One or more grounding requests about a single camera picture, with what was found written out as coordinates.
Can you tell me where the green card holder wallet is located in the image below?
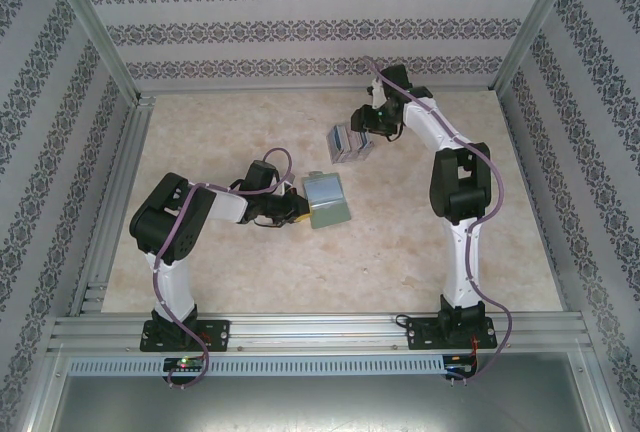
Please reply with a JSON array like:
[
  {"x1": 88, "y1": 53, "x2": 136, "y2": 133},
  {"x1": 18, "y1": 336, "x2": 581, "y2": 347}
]
[{"x1": 299, "y1": 169, "x2": 354, "y2": 231}]

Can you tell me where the clear acrylic card box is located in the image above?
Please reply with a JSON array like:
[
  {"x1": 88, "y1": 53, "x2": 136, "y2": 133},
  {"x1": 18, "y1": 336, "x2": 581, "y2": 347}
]
[{"x1": 327, "y1": 121, "x2": 375, "y2": 165}]

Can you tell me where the circuit board with green light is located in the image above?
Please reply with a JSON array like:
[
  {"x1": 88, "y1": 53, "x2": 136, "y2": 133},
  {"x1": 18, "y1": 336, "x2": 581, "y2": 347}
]
[{"x1": 163, "y1": 356, "x2": 207, "y2": 372}]

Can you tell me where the grey metal sheet panel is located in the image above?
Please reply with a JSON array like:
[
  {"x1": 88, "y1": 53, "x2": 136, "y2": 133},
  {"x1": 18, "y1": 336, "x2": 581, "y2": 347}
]
[{"x1": 49, "y1": 375, "x2": 601, "y2": 432}]

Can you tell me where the small dark circuit board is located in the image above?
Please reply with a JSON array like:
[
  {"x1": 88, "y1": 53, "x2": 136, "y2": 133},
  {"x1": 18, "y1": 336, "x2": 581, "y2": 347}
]
[{"x1": 446, "y1": 353, "x2": 477, "y2": 372}]

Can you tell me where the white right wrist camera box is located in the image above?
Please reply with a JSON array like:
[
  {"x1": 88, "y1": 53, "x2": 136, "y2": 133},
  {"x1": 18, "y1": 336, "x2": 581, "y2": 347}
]
[{"x1": 367, "y1": 76, "x2": 390, "y2": 109}]

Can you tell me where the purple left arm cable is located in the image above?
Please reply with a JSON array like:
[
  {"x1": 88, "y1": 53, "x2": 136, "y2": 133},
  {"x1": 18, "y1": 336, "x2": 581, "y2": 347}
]
[{"x1": 152, "y1": 146, "x2": 296, "y2": 393}]

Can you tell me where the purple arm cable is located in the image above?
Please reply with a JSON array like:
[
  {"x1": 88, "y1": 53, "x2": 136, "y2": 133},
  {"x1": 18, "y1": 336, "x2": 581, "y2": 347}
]
[
  {"x1": 363, "y1": 55, "x2": 514, "y2": 386},
  {"x1": 152, "y1": 146, "x2": 296, "y2": 393}
]

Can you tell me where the thin aluminium wall beam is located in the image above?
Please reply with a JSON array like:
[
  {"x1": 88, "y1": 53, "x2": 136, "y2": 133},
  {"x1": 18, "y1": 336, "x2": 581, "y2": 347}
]
[{"x1": 137, "y1": 82, "x2": 499, "y2": 97}]

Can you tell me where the long aluminium mounting rail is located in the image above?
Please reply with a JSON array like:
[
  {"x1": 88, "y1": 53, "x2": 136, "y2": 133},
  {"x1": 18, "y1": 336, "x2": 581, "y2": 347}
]
[{"x1": 47, "y1": 312, "x2": 596, "y2": 354}]

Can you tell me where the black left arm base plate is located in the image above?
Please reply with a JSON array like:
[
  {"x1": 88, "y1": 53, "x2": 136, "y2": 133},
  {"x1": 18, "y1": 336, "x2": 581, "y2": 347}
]
[{"x1": 139, "y1": 319, "x2": 232, "y2": 353}]

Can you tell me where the grey slotted cable duct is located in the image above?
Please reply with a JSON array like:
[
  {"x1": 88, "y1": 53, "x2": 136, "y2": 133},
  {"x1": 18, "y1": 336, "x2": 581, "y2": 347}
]
[{"x1": 67, "y1": 354, "x2": 447, "y2": 378}]

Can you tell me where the aluminium side rail with slots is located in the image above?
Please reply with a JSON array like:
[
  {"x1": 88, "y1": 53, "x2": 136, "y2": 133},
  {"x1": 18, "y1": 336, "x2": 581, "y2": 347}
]
[{"x1": 68, "y1": 94, "x2": 159, "y2": 317}]

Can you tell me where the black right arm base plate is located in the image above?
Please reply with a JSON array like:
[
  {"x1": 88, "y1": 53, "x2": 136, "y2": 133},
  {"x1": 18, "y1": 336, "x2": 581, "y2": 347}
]
[{"x1": 405, "y1": 315, "x2": 499, "y2": 352}]

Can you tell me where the aluminium frame post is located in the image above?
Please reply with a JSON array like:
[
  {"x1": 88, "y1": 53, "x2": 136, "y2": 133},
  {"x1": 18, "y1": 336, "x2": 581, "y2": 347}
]
[
  {"x1": 491, "y1": 0, "x2": 587, "y2": 96},
  {"x1": 45, "y1": 0, "x2": 142, "y2": 101}
]

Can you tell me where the plain aluminium side rail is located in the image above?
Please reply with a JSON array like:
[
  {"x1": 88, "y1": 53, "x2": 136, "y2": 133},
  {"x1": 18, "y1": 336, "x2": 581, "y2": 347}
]
[{"x1": 497, "y1": 89, "x2": 594, "y2": 318}]

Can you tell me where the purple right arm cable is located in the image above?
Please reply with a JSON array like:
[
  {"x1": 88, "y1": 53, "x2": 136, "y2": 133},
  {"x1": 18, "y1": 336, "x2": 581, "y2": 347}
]
[{"x1": 363, "y1": 55, "x2": 514, "y2": 386}]

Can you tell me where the aluminium frame leg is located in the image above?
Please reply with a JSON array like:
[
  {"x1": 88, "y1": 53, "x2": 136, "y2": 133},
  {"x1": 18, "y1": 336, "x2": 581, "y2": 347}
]
[
  {"x1": 567, "y1": 346, "x2": 619, "y2": 432},
  {"x1": 14, "y1": 344, "x2": 71, "y2": 432}
]

